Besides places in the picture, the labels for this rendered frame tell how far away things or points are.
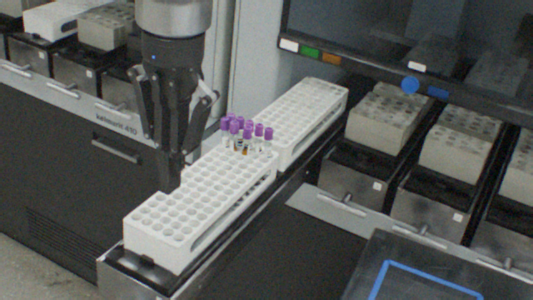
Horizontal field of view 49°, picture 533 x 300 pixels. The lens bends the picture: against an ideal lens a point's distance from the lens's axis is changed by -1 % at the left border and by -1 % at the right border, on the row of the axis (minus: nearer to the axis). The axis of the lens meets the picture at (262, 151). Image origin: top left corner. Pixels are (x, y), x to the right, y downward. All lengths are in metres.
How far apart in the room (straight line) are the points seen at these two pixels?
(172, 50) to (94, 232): 1.08
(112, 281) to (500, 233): 0.65
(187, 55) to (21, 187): 1.22
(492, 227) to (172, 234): 0.55
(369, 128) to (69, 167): 0.83
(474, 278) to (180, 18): 0.57
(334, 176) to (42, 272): 1.18
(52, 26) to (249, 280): 0.77
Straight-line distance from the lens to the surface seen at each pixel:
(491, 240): 1.11
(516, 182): 1.13
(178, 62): 0.69
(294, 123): 1.13
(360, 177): 1.12
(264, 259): 1.35
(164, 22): 0.66
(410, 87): 1.07
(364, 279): 0.87
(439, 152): 1.13
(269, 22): 1.18
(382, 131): 1.14
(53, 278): 2.02
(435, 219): 1.11
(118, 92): 1.37
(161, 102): 0.75
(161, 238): 0.83
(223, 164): 0.97
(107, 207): 1.60
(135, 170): 1.45
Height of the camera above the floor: 1.41
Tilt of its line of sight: 33 degrees down
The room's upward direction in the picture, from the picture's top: 7 degrees clockwise
